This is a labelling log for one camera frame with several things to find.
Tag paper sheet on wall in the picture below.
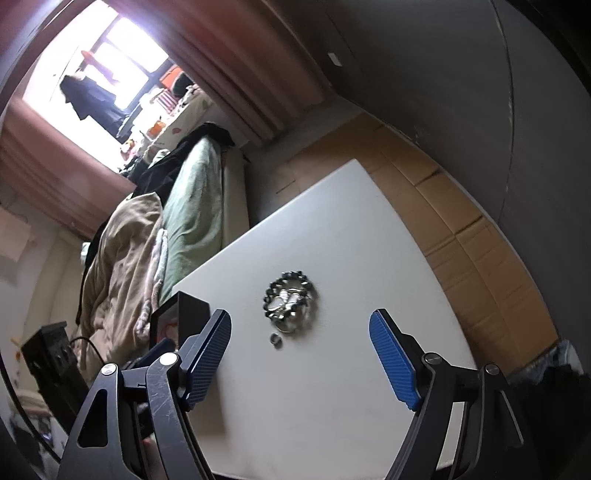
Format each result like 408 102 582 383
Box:
0 207 35 282

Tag bed with green sheet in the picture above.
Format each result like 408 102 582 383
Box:
78 136 252 384

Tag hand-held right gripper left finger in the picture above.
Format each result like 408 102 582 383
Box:
58 309 232 480

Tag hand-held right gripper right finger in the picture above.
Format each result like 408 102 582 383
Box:
368 308 541 480

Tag floral window seat cushion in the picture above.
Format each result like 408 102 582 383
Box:
139 88 218 153

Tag pink fluffy blanket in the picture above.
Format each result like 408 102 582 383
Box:
134 226 169 340

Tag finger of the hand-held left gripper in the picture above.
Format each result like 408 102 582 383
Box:
124 338 178 370

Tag dark clothes heap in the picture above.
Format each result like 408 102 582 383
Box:
122 122 236 195

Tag flattened cardboard sheets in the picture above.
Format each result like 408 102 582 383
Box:
274 113 561 377

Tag dark hanging clothes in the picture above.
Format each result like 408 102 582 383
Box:
60 74 132 134

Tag dark cloth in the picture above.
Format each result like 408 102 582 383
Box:
508 339 591 480

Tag dark bead bracelet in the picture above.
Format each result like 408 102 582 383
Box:
262 270 319 334

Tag person's left hand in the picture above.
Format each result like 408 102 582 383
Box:
140 401 160 467

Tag pink curtain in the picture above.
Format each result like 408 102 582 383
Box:
124 0 333 148
0 95 139 241

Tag beige blanket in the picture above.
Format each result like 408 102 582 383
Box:
76 193 164 384

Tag black jewelry box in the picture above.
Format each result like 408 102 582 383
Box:
151 291 214 354

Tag black cable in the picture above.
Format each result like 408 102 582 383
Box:
69 336 109 365

